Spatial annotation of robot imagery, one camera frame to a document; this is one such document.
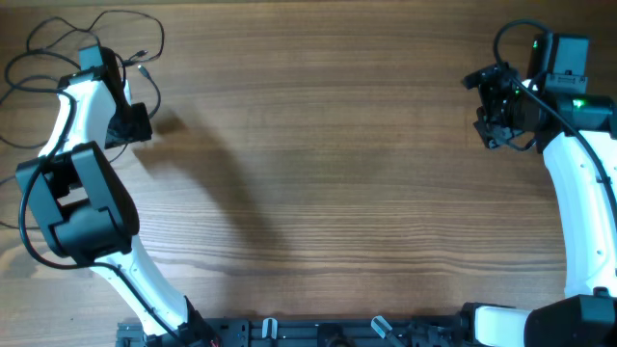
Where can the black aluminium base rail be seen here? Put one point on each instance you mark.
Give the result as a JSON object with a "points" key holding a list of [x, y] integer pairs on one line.
{"points": [[445, 330]]}

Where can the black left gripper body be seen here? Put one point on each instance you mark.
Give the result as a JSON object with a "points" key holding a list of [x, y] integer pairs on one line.
{"points": [[129, 124]]}

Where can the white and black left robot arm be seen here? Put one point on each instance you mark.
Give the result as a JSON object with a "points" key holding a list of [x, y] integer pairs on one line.
{"points": [[84, 212]]}

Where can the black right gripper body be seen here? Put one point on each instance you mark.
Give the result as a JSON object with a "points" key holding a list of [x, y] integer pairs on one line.
{"points": [[500, 108]]}

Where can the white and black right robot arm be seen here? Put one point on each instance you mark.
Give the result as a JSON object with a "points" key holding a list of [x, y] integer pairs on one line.
{"points": [[575, 132]]}

